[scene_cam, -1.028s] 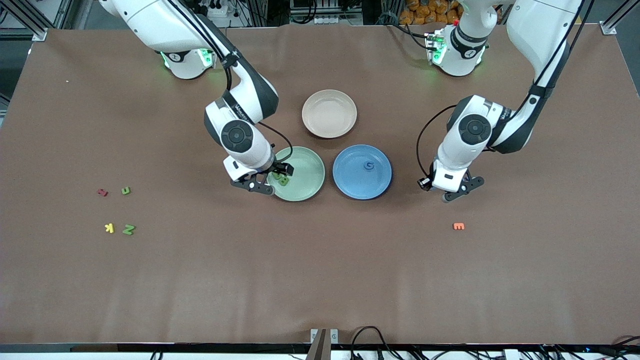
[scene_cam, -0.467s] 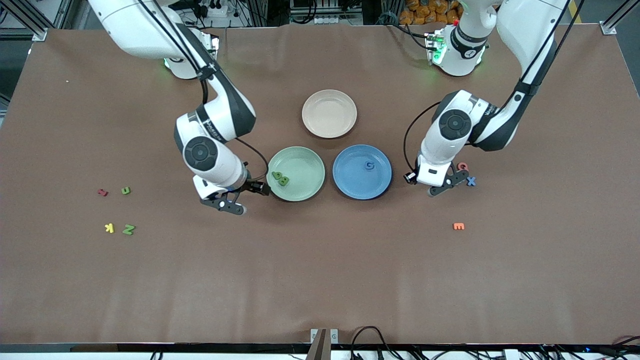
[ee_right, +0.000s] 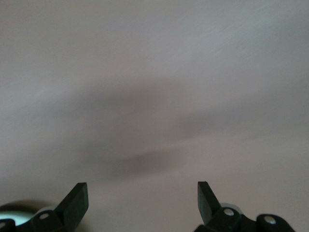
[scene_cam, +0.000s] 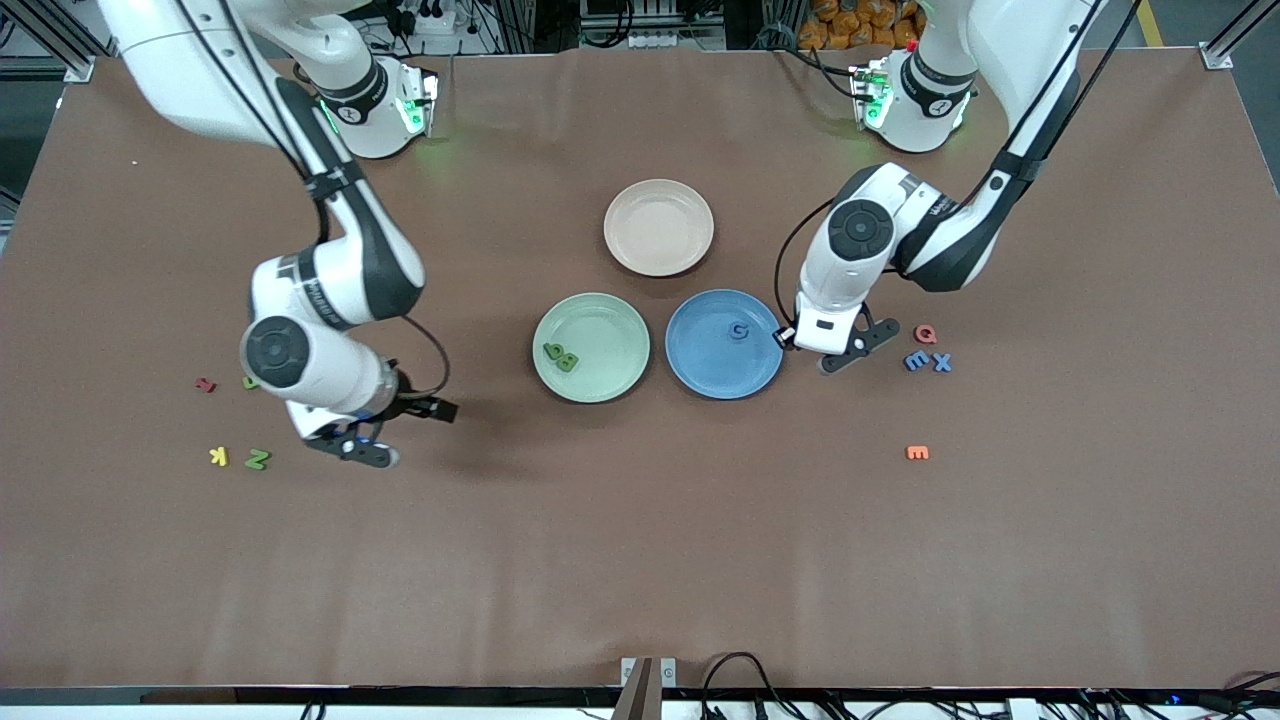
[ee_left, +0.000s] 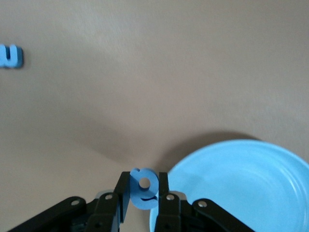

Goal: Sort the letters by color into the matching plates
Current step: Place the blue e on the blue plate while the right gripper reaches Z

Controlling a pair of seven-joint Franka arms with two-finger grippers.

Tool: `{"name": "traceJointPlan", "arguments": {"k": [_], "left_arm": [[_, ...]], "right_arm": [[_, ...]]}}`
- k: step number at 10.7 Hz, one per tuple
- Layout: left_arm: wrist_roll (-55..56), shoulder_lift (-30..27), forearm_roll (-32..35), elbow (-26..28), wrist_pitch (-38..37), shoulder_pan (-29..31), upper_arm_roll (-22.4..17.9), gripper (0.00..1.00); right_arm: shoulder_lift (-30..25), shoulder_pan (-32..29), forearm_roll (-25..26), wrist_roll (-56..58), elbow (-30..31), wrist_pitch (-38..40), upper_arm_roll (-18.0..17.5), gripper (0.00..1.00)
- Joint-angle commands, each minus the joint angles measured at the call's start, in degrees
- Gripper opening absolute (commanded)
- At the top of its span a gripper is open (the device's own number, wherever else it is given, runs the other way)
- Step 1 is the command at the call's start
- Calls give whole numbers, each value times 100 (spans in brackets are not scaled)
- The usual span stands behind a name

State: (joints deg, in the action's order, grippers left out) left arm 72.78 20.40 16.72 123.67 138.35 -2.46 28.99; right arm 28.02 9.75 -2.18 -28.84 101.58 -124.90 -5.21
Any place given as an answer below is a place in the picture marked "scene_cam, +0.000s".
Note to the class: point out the green foam letter N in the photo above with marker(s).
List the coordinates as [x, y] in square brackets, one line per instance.
[258, 459]

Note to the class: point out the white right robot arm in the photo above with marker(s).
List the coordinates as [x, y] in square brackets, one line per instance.
[180, 60]

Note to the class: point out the aluminium frame strut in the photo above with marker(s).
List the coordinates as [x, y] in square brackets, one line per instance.
[80, 70]
[1217, 56]

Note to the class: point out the white power strip with plugs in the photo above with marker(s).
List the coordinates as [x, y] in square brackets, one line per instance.
[430, 22]

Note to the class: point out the grey metal mounting bracket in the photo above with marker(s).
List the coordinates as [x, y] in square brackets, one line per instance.
[640, 690]

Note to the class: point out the blue plate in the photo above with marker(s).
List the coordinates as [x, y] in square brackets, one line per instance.
[725, 365]

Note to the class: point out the beige plate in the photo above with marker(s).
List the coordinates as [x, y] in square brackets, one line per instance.
[660, 228]

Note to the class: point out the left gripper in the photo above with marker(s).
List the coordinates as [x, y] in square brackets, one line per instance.
[786, 338]

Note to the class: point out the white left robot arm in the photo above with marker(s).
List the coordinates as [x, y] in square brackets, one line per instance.
[1020, 40]

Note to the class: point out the pile of orange fruit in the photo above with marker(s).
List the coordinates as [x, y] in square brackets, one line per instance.
[850, 25]

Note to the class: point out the blue foam letter G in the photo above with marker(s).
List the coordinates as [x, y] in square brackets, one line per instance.
[738, 325]

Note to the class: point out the green plate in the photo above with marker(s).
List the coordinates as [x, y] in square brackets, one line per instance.
[610, 330]

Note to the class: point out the blue foam letter E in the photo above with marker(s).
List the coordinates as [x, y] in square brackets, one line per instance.
[915, 361]

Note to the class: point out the red foam letter Q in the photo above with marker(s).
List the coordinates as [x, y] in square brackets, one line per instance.
[919, 334]

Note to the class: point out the green foam letter B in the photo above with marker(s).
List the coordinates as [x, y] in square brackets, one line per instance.
[567, 362]

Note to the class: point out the brown table mat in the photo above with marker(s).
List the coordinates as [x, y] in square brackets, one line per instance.
[640, 550]

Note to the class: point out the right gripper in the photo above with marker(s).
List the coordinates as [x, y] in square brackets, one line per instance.
[410, 405]

